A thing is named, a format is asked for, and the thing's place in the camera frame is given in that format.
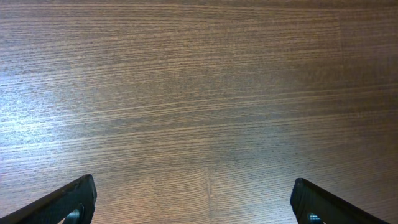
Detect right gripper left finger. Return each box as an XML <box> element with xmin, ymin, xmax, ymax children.
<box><xmin>1</xmin><ymin>174</ymin><xmax>97</xmax><ymax>224</ymax></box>

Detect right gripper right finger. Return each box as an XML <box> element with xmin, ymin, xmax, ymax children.
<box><xmin>290</xmin><ymin>178</ymin><xmax>387</xmax><ymax>224</ymax></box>

